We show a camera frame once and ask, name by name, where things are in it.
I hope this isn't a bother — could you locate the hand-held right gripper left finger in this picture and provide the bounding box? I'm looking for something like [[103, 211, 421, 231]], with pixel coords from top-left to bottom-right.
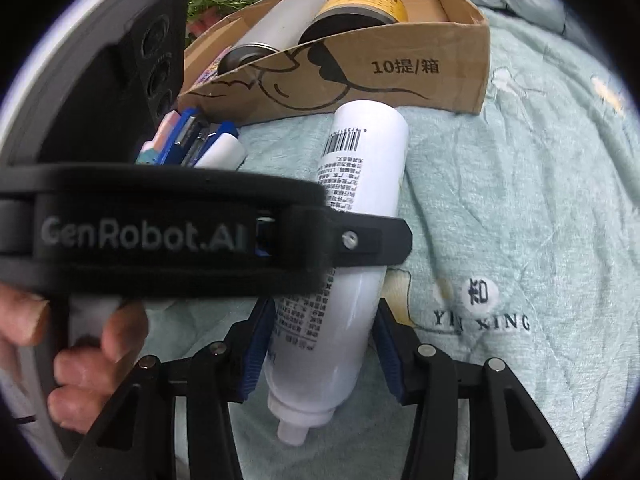
[[62, 297, 276, 480]]

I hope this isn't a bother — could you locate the yellow label clear jar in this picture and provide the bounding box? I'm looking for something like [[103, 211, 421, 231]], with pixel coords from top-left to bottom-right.
[[297, 0, 408, 46]]

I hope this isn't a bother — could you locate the blue stapler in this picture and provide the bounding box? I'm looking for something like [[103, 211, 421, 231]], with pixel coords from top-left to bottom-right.
[[157, 107, 238, 167]]

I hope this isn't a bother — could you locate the white plastic bottle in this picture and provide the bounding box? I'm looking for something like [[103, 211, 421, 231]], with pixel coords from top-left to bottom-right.
[[265, 100, 411, 446]]

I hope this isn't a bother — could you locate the teal quilted blanket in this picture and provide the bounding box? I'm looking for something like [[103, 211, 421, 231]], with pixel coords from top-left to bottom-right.
[[135, 5, 640, 480]]

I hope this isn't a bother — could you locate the person's left hand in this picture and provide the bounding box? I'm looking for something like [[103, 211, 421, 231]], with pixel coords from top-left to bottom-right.
[[0, 284, 150, 435]]

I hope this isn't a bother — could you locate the silver metal canister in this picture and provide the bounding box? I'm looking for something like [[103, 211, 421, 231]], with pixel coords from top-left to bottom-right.
[[215, 0, 331, 76]]

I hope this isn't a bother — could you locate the shallow cardboard box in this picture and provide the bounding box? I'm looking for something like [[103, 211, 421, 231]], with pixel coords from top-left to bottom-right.
[[177, 0, 491, 128]]

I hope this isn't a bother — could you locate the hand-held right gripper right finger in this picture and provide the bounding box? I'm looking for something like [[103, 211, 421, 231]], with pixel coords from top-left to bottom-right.
[[372, 300, 581, 480]]

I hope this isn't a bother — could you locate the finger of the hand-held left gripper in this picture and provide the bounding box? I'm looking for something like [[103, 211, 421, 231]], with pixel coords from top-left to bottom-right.
[[282, 207, 414, 275]]

